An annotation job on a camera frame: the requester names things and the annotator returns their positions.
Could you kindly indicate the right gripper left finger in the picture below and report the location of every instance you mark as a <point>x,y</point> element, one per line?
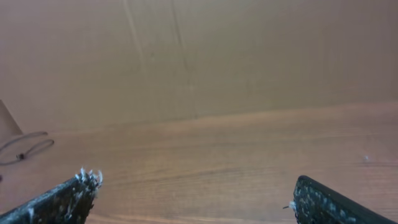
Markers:
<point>69,202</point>

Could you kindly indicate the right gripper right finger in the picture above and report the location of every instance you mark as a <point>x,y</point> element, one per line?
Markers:
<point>315,203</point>

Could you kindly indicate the black cable silver plug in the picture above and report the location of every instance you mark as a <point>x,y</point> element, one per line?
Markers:
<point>26,146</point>

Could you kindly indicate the cardboard wall panel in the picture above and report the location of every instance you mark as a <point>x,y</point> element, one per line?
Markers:
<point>74,65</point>

